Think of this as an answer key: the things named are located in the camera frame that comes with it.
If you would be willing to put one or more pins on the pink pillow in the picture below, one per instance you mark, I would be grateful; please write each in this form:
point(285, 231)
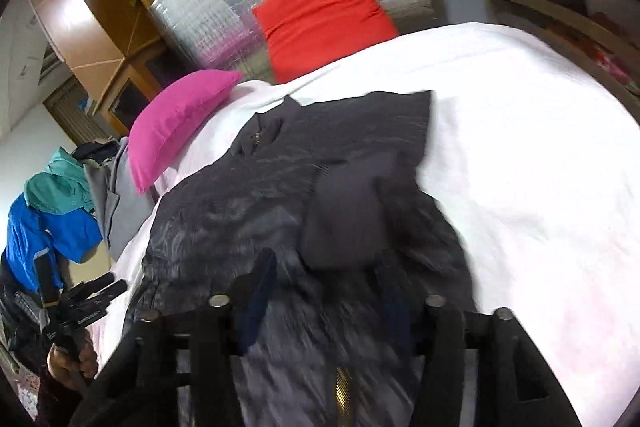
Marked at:
point(175, 122)

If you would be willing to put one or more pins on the dark grey jacket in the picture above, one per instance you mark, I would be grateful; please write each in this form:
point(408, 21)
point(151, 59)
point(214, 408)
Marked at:
point(225, 217)

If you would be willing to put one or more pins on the red cushion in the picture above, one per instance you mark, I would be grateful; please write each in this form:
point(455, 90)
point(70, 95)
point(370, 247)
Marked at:
point(325, 17)

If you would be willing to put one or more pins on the person's left hand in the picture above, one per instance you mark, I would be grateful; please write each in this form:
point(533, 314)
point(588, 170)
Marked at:
point(62, 364)

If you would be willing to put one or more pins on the grey garment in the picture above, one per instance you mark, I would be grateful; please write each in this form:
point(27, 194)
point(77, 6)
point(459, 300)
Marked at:
point(120, 212)

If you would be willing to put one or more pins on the white bed blanket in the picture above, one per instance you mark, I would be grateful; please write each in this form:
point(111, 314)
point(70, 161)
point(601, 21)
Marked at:
point(525, 157)

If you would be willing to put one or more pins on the teal jacket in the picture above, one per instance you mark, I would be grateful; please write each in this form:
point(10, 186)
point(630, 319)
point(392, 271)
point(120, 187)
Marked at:
point(55, 187)

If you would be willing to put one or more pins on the wooden wardrobe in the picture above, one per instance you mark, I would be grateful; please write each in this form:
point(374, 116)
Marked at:
point(95, 22)

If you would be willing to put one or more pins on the brown door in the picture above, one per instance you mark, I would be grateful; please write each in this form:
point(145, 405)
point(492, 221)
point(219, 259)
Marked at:
point(75, 117)

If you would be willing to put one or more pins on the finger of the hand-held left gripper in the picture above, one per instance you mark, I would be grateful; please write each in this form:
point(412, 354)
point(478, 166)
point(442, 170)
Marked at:
point(105, 299)
point(92, 284)

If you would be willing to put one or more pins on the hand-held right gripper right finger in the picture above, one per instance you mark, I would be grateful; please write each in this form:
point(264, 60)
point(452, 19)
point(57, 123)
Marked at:
point(395, 302)

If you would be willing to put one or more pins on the blue jacket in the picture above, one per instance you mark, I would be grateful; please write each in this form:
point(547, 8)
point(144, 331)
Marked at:
point(35, 237)

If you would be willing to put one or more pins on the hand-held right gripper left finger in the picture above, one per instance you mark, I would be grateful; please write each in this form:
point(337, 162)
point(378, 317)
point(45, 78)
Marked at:
point(257, 287)

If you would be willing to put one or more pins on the dark cloth pile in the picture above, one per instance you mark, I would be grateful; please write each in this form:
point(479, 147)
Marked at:
point(15, 322)

